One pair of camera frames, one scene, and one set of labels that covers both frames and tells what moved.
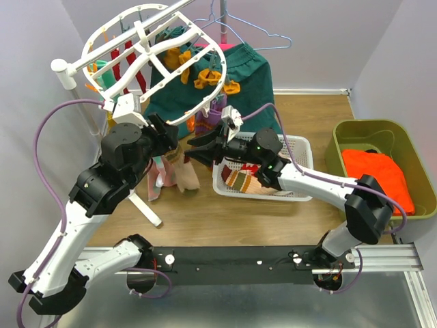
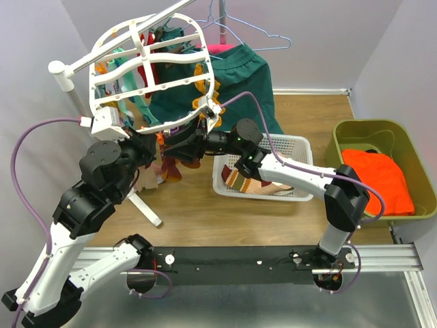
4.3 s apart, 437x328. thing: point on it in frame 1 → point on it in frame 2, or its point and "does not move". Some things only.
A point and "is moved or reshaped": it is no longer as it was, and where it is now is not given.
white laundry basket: x=296 y=149 does not move
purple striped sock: x=207 y=126 → x=169 y=169
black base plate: x=242 y=265 does not move
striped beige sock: x=244 y=181 does not move
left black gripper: x=166 y=137 → x=146 y=143
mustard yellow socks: x=173 y=58 → x=198 y=102
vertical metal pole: x=223 y=20 does not move
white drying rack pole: x=67 y=78 does not move
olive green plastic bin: x=395 y=139 does not move
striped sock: x=186 y=174 → x=147 y=178
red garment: x=131 y=57 → x=147 y=63
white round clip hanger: x=163 y=58 is moved or reshaped
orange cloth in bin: x=388 y=174 does not move
